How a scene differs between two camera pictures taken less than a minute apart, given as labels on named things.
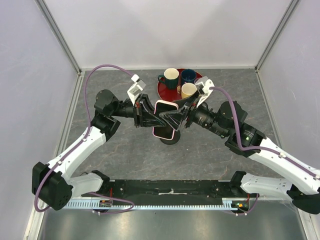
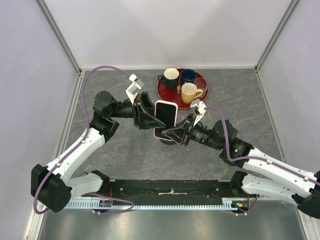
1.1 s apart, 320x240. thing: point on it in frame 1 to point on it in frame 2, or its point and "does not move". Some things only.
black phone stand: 176,137 does not move
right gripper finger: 174,119 to 178,133
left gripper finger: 148,100 does not move
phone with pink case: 164,132 does not move
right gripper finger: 186,102 to 184,124
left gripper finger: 151,121 does not move
